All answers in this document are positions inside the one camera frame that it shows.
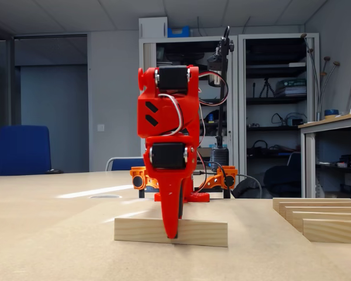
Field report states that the black office chair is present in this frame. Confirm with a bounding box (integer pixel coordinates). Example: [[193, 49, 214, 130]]
[[263, 151, 302, 196], [232, 177, 263, 199]]

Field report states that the grey metal shelf cabinet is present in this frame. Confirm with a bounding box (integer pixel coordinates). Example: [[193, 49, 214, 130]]
[[238, 32, 321, 200], [138, 35, 239, 176]]

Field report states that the brown fibreboard work board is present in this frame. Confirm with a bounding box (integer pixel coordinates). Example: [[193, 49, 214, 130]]
[[0, 200, 351, 281]]

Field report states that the small black tripod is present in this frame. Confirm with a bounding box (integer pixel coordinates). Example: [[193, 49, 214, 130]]
[[259, 77, 277, 98]]

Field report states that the blue plastic box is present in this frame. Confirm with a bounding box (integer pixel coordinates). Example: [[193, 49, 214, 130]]
[[167, 26, 191, 38]]

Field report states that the white box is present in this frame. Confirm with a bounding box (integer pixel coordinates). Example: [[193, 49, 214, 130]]
[[138, 16, 168, 39]]

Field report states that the grey side desk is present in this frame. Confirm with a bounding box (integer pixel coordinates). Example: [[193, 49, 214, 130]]
[[297, 111, 351, 200]]

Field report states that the stack of books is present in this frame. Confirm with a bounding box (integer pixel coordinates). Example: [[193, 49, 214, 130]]
[[274, 78, 307, 97]]

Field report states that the large blue chair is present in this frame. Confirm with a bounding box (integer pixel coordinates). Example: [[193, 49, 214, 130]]
[[0, 125, 52, 176]]

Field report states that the metal coat stand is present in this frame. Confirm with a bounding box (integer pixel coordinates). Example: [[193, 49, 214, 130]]
[[300, 33, 341, 121]]

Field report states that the blue chair with metal frame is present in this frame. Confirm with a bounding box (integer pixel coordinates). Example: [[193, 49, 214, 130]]
[[105, 156, 147, 172]]

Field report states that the black camera stand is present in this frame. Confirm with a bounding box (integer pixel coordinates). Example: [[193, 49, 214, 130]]
[[207, 25, 235, 173]]

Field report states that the white cable grommet ring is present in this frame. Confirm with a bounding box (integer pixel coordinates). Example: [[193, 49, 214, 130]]
[[88, 194, 123, 200]]

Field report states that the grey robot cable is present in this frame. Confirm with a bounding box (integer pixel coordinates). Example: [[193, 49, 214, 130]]
[[236, 174, 263, 199]]

